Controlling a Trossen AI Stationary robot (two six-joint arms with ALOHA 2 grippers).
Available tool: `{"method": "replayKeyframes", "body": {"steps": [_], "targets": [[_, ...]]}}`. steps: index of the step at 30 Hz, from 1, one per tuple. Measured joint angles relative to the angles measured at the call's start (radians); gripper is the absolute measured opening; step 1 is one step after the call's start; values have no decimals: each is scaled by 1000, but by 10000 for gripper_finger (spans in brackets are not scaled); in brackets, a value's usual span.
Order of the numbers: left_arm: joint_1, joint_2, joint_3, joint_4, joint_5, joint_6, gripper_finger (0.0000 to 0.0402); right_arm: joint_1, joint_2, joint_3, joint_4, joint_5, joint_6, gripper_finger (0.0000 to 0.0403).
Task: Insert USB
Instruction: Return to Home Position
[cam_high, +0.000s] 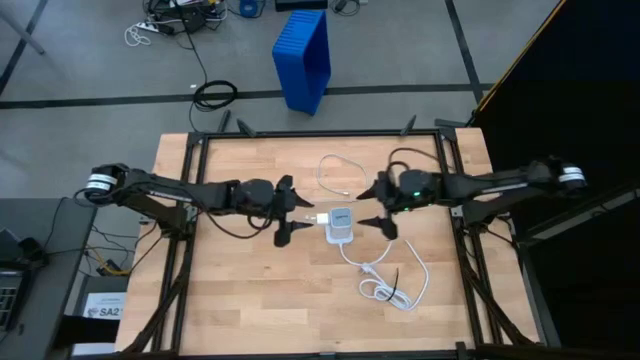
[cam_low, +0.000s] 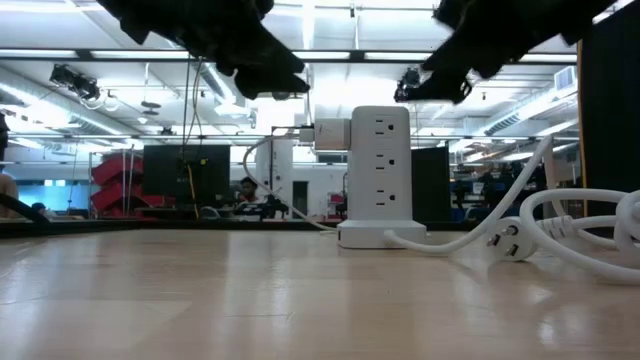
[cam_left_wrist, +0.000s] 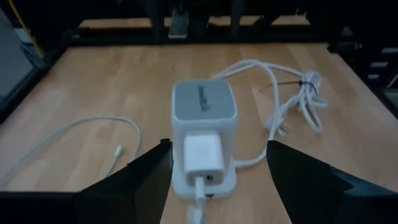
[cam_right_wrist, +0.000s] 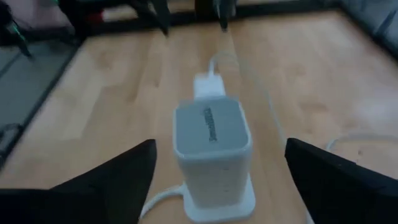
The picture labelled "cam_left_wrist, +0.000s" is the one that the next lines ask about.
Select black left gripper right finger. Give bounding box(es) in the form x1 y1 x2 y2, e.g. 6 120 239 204
266 139 354 224

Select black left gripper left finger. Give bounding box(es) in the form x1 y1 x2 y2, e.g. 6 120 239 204
75 138 174 224

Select white USB charger adapter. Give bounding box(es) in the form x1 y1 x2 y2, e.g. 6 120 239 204
183 131 226 188

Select white USB cable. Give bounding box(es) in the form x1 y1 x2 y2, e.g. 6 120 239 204
0 115 208 224

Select white tower power strip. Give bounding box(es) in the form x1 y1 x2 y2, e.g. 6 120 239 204
170 78 239 200

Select black zip tie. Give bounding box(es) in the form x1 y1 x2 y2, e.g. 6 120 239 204
259 80 319 97

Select black cabinet with white labels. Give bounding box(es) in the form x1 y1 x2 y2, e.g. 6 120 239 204
368 45 398 85

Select silver mounting plate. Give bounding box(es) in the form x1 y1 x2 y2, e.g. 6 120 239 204
167 9 189 40

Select black partition with yellow edge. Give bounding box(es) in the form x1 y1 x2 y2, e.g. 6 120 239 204
7 0 81 60

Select white power cord with plug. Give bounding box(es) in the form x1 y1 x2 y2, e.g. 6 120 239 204
213 58 329 170

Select black aluminium table frame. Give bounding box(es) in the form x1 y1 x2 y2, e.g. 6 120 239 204
0 9 398 123

